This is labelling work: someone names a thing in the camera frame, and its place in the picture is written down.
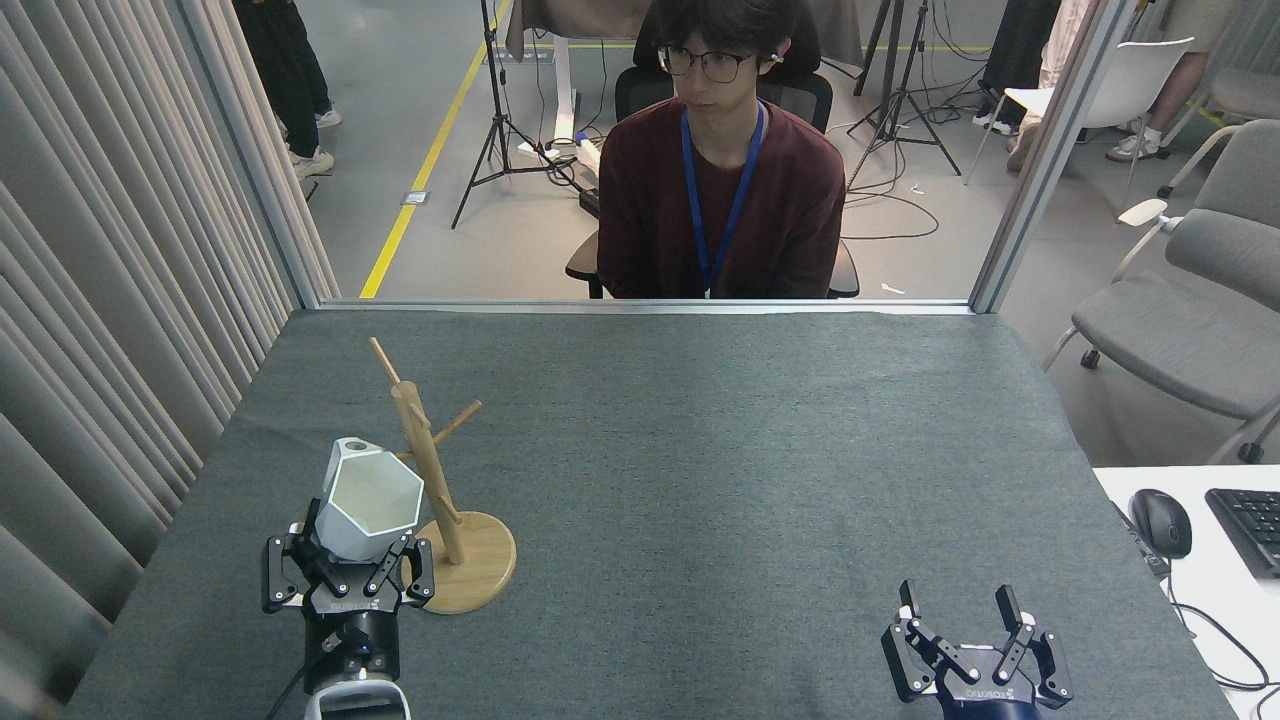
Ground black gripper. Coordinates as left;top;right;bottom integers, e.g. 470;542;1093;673
262;500;437;691
880;580;1075;720

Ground white hexagonal cup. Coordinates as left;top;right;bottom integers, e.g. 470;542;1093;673
314;437;426;564

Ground wooden cup rack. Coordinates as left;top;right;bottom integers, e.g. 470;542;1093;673
368;337;518;615

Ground black computer mouse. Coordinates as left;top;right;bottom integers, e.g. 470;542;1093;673
1130;489;1193;559

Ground white desk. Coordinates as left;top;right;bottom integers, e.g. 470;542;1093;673
1093;465;1280;720

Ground grey felt table cover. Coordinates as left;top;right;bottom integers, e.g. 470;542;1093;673
65;308;1236;720

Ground black keyboard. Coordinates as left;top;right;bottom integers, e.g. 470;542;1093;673
1205;488;1280;579

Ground beige pleated curtain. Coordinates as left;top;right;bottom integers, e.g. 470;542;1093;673
0;0;341;720

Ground grey padded chair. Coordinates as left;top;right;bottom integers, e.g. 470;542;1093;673
1160;0;1280;199
1045;120;1280;463

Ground black tripod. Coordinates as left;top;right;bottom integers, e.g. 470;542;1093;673
452;0;581;229
845;0;961;191

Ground person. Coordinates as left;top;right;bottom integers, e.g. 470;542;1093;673
1007;0;1096;173
1105;0;1216;164
975;0;1059;136
232;0;343;181
597;0;847;299

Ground white desk leg stand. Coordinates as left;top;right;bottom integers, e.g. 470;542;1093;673
515;35;606;191

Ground black office chair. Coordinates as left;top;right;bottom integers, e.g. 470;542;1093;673
566;0;861;299

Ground white plastic chair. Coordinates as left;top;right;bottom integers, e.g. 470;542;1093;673
965;38;1196;211

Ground brown draped cloth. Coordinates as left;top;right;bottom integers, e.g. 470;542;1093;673
505;0;863;69

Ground black mouse cable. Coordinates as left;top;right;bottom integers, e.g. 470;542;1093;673
1160;555;1280;720

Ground silver table edge rail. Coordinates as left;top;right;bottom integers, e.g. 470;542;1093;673
318;298;973;315

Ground silver frame post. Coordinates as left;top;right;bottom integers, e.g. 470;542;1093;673
175;0;321;306
970;0;1141;313

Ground blue lanyard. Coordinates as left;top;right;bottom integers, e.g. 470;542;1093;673
682;100;767;299

